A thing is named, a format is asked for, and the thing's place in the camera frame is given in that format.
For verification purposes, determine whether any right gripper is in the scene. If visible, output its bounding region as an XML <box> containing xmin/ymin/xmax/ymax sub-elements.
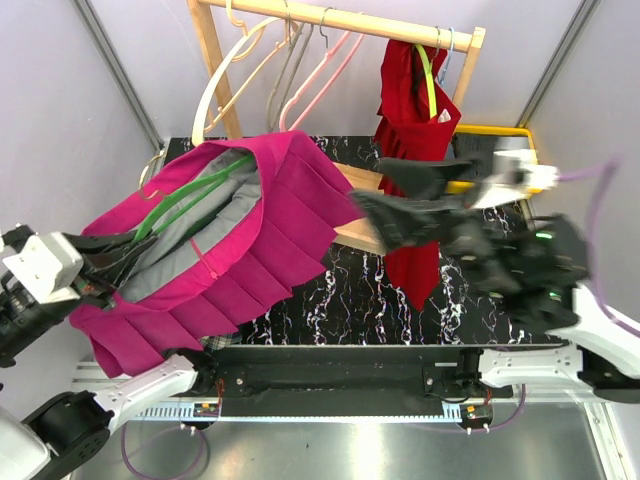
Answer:
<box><xmin>343</xmin><ymin>151</ymin><xmax>517</xmax><ymax>298</ymax></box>

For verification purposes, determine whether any magenta skirt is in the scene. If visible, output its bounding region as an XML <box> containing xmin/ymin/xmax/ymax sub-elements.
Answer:
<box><xmin>70</xmin><ymin>131</ymin><xmax>360</xmax><ymax>377</ymax></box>

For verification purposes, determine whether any green hanger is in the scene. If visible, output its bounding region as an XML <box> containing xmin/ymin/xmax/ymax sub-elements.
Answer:
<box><xmin>133</xmin><ymin>154</ymin><xmax>255</xmax><ymax>243</ymax></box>

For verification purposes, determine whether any grey garment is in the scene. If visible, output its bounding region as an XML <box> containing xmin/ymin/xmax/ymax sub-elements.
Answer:
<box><xmin>119</xmin><ymin>149</ymin><xmax>262</xmax><ymax>303</ymax></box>

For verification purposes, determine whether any pink hanger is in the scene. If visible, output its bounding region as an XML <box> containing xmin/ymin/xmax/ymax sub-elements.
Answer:
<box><xmin>278</xmin><ymin>9</ymin><xmax>366</xmax><ymax>132</ymax></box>

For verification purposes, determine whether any grey hanger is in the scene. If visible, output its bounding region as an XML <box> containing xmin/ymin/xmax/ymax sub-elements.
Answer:
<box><xmin>266</xmin><ymin>1</ymin><xmax>314</xmax><ymax>133</ymax></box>

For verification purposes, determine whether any navy plaid skirt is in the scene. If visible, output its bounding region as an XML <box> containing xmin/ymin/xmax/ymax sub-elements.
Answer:
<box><xmin>199</xmin><ymin>332</ymin><xmax>242</xmax><ymax>352</ymax></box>

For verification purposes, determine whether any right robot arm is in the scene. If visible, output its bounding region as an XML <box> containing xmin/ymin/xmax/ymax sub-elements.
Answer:
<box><xmin>350</xmin><ymin>149</ymin><xmax>639</xmax><ymax>404</ymax></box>

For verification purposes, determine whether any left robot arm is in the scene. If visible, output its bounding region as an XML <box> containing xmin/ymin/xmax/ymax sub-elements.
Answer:
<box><xmin>1</xmin><ymin>225</ymin><xmax>216</xmax><ymax>479</ymax></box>

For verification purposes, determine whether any red skirt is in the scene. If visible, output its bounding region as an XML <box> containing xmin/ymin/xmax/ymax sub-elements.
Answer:
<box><xmin>374</xmin><ymin>40</ymin><xmax>461</xmax><ymax>310</ymax></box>

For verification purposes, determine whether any yellow-green hanger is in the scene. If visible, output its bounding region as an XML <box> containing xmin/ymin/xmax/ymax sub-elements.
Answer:
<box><xmin>411</xmin><ymin>44</ymin><xmax>437</xmax><ymax>119</ymax></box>

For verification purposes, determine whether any yellow plastic bin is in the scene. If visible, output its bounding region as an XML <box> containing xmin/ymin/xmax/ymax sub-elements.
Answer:
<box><xmin>445</xmin><ymin>127</ymin><xmax>537</xmax><ymax>208</ymax></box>

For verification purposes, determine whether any dark striped folded cloth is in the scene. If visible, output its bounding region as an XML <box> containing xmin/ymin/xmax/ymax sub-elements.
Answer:
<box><xmin>452</xmin><ymin>133</ymin><xmax>530</xmax><ymax>158</ymax></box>

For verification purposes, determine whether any wooden clothes rack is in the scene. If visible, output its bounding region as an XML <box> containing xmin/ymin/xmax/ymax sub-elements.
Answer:
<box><xmin>185</xmin><ymin>0</ymin><xmax>487</xmax><ymax>256</ymax></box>

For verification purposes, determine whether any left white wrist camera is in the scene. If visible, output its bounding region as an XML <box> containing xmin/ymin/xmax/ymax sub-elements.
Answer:
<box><xmin>2</xmin><ymin>232</ymin><xmax>84</xmax><ymax>304</ymax></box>

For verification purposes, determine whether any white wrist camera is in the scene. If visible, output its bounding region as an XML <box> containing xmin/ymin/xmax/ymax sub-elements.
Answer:
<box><xmin>464</xmin><ymin>149</ymin><xmax>560</xmax><ymax>209</ymax></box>
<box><xmin>2</xmin><ymin>232</ymin><xmax>84</xmax><ymax>304</ymax></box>

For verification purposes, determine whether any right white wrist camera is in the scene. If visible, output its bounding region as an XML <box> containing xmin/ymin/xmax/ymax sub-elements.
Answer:
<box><xmin>464</xmin><ymin>149</ymin><xmax>560</xmax><ymax>209</ymax></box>

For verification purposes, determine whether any light blue wire hanger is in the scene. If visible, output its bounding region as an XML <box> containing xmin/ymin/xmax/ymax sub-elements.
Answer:
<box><xmin>436</xmin><ymin>27</ymin><xmax>455</xmax><ymax>87</ymax></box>

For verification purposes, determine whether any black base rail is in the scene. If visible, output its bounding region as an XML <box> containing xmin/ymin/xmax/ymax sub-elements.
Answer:
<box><xmin>183</xmin><ymin>345</ymin><xmax>514</xmax><ymax>422</ymax></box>

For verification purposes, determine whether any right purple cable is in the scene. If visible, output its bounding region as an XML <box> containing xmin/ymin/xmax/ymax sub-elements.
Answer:
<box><xmin>557</xmin><ymin>159</ymin><xmax>640</xmax><ymax>339</ymax></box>

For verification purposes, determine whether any purple cable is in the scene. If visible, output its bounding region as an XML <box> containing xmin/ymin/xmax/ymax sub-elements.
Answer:
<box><xmin>122</xmin><ymin>422</ymin><xmax>209</xmax><ymax>479</ymax></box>
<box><xmin>557</xmin><ymin>159</ymin><xmax>640</xmax><ymax>339</ymax></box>

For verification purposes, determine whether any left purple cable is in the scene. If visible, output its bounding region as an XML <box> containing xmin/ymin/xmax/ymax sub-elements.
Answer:
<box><xmin>122</xmin><ymin>422</ymin><xmax>209</xmax><ymax>479</ymax></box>

